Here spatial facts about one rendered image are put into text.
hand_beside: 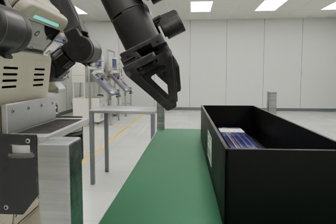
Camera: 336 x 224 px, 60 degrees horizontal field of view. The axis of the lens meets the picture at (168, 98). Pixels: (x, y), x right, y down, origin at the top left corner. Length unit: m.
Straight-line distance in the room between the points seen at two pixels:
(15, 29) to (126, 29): 0.18
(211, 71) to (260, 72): 1.61
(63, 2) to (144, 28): 0.54
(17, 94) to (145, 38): 0.40
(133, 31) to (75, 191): 0.24
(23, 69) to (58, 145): 0.49
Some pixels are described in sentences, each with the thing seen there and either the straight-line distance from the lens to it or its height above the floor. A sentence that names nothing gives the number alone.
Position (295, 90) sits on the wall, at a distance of 10.36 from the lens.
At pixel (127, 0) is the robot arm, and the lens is 0.44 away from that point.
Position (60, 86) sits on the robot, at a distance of 0.96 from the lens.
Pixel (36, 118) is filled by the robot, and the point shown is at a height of 1.06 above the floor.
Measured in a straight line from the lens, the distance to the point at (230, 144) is 0.71.
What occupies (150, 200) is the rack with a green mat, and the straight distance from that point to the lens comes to 0.52.
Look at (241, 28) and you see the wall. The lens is 10.04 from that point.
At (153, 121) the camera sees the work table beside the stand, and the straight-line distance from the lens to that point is 2.95.
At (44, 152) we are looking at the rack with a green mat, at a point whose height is 1.09.
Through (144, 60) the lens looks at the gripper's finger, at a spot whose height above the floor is 1.18.
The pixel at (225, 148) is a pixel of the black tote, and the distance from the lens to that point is 0.40.
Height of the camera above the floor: 1.16
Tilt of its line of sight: 4 degrees down
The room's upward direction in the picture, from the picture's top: straight up
